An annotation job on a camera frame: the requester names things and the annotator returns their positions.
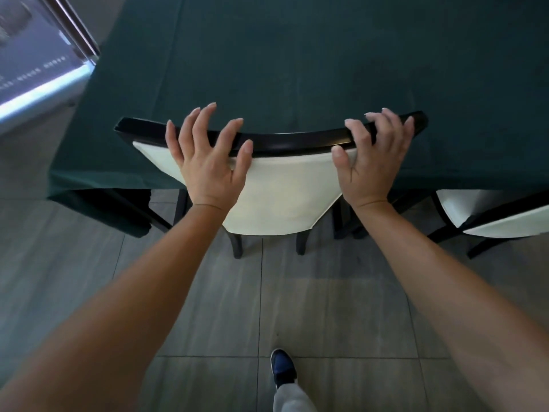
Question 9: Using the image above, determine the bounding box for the person's right hand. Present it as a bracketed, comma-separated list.
[331, 107, 416, 209]

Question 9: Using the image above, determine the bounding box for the person's left hand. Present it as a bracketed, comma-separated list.
[165, 102, 254, 211]

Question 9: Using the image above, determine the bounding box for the white chair with black frame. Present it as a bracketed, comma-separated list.
[428, 189, 549, 260]
[114, 110, 429, 259]

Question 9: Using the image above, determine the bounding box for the person's left forearm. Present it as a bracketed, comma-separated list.
[0, 203, 230, 412]

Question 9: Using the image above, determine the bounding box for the person's right forearm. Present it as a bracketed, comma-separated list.
[349, 200, 549, 412]

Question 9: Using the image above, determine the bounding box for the dark green tablecloth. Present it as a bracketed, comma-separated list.
[47, 0, 549, 238]

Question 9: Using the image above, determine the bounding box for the blue shoe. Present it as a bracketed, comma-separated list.
[270, 348, 298, 390]

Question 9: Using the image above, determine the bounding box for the grey trouser leg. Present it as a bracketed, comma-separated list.
[273, 380, 318, 412]

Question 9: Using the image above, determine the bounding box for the glass door with metal frame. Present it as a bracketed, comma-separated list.
[0, 0, 102, 134]

